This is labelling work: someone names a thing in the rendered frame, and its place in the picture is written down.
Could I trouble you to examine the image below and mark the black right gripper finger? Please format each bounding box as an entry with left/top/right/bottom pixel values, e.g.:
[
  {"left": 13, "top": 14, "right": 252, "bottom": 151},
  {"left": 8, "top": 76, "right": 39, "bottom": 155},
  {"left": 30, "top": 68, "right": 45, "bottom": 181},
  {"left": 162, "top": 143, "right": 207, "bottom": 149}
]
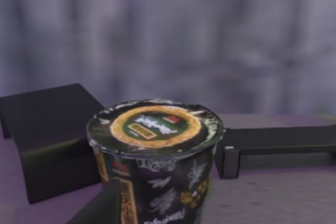
[{"left": 62, "top": 179, "right": 124, "bottom": 224}]

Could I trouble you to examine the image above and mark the black instant noodle cup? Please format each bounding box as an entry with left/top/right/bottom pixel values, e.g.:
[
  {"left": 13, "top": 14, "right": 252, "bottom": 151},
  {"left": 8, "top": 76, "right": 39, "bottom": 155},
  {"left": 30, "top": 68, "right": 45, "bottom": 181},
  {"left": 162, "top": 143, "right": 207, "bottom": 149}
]
[{"left": 86, "top": 98, "right": 226, "bottom": 224}]

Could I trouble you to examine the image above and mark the black curved stand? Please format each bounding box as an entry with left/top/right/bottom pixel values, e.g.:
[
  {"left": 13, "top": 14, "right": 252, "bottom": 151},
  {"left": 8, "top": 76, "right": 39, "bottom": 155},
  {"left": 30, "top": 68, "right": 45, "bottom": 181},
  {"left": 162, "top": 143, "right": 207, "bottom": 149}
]
[{"left": 0, "top": 83, "right": 107, "bottom": 205}]

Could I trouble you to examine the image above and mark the black low rack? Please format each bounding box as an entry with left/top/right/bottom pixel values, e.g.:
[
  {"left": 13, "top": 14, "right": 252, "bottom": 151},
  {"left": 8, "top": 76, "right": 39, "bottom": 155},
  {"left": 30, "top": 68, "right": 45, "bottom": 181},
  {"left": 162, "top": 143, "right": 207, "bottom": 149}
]
[{"left": 214, "top": 125, "right": 336, "bottom": 179}]

